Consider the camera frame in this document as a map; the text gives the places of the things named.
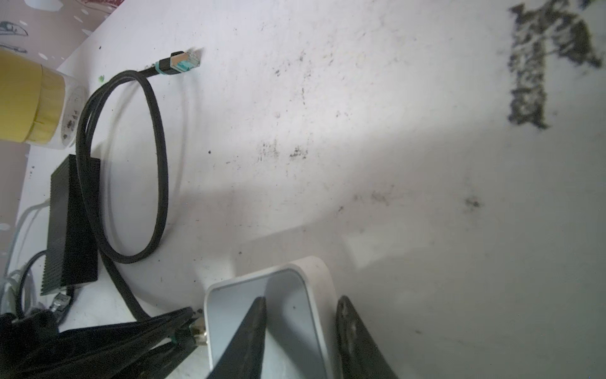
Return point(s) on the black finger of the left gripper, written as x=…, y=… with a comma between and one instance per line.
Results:
x=158, y=363
x=104, y=351

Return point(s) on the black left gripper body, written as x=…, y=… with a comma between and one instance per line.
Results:
x=22, y=336

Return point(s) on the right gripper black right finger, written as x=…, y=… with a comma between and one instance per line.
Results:
x=359, y=354

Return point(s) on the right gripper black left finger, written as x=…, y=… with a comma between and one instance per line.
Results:
x=244, y=355

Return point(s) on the black ribbed power brick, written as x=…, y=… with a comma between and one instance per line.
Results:
x=72, y=253

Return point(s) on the yellow pen cup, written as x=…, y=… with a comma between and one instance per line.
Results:
x=39, y=106

